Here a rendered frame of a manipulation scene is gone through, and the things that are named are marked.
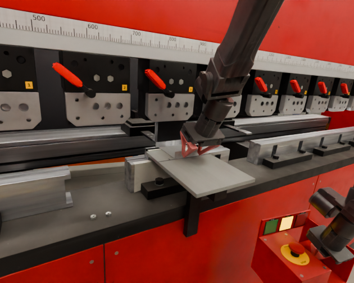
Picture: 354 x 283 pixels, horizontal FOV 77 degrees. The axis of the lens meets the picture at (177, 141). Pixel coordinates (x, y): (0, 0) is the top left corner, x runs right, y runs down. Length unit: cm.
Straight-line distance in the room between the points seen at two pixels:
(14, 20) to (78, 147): 47
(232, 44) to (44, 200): 55
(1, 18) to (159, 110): 37
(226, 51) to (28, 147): 68
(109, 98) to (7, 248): 38
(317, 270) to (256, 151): 48
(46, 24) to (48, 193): 38
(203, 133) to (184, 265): 45
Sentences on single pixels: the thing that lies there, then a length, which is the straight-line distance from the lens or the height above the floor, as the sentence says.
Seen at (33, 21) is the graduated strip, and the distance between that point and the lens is 56.
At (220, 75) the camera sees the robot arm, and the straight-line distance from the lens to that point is 46.
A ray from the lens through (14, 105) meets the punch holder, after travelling 56.
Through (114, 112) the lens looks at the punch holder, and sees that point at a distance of 59.
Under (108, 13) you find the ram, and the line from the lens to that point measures 59.
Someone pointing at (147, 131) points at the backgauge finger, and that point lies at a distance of 88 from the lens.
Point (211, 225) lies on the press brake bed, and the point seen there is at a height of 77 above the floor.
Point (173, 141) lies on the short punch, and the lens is 74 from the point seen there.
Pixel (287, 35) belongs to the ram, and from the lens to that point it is 97.
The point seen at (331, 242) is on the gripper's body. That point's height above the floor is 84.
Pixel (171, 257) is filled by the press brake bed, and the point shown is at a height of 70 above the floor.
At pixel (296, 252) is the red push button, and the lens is 74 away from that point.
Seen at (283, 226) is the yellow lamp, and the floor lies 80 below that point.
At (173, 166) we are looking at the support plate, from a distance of 59.
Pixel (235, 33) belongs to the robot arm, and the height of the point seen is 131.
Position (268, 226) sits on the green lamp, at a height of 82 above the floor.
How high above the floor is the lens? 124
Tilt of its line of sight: 18 degrees down
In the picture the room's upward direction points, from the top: 5 degrees clockwise
